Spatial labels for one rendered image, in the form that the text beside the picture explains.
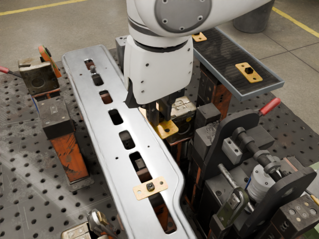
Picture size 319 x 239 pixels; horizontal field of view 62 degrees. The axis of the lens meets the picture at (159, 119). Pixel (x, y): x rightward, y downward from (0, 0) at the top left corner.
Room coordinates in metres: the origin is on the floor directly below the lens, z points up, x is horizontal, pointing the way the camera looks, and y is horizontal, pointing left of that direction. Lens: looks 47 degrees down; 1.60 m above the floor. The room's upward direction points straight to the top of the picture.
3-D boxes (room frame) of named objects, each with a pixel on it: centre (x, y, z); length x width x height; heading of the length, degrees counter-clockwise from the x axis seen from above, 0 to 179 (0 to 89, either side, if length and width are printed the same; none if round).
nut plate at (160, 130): (0.34, 0.00, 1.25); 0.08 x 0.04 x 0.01; 32
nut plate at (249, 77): (0.59, -0.24, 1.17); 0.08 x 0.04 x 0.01; 18
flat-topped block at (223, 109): (0.68, -0.18, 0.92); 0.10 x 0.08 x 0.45; 25
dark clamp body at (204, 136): (0.44, -0.14, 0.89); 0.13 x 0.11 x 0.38; 115
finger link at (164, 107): (0.35, -0.02, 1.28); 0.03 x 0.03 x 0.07; 32
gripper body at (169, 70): (0.33, 0.00, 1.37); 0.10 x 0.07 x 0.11; 122
